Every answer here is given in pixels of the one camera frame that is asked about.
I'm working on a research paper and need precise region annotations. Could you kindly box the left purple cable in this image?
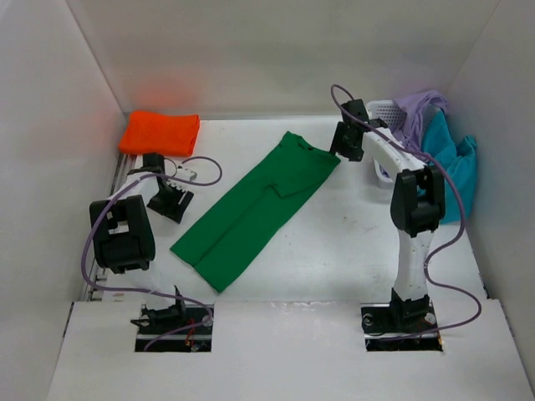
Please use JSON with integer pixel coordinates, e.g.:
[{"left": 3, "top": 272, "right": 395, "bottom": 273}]
[{"left": 79, "top": 155, "right": 222, "bottom": 352}]

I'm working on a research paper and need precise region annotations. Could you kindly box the lilac t shirt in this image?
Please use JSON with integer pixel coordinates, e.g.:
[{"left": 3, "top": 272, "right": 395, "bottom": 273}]
[{"left": 392, "top": 90, "right": 449, "bottom": 151}]

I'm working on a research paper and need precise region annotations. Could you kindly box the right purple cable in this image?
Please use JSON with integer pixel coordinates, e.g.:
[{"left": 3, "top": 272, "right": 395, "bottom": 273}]
[{"left": 329, "top": 84, "right": 482, "bottom": 342}]

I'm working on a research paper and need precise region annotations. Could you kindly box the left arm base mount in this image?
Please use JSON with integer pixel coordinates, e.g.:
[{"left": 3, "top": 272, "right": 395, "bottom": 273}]
[{"left": 130, "top": 304, "right": 213, "bottom": 353}]

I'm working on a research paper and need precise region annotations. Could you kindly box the purple cable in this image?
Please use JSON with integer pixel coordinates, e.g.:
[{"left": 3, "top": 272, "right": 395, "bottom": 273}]
[
  {"left": 329, "top": 84, "right": 482, "bottom": 342},
  {"left": 79, "top": 155, "right": 222, "bottom": 352}
]

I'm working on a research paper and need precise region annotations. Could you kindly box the green t shirt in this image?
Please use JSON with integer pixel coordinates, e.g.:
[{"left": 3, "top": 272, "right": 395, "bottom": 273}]
[{"left": 170, "top": 132, "right": 340, "bottom": 293}]

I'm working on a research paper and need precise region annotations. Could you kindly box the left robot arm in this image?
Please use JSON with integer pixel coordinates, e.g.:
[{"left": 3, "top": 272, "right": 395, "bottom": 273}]
[{"left": 93, "top": 153, "right": 193, "bottom": 329}]

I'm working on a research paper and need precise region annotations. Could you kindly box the orange t shirt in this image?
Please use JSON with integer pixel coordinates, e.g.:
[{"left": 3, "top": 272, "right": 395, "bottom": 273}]
[{"left": 118, "top": 110, "right": 201, "bottom": 157}]

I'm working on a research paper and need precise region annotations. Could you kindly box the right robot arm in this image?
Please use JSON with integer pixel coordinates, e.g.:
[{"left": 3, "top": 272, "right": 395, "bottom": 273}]
[{"left": 329, "top": 99, "right": 446, "bottom": 336}]

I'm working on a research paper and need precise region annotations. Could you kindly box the white laundry basket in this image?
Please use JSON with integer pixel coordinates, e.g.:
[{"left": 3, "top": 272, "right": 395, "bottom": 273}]
[{"left": 364, "top": 99, "right": 406, "bottom": 189}]

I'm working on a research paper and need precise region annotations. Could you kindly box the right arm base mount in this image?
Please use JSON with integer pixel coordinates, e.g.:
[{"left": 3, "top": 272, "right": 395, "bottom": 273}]
[{"left": 360, "top": 303, "right": 443, "bottom": 352}]

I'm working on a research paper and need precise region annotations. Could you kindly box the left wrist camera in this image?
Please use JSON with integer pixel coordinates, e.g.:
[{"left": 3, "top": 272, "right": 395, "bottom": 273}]
[{"left": 175, "top": 165, "right": 197, "bottom": 182}]

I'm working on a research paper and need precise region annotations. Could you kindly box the teal t shirt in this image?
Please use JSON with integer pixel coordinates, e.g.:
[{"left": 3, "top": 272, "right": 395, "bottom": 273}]
[{"left": 421, "top": 110, "right": 477, "bottom": 219}]

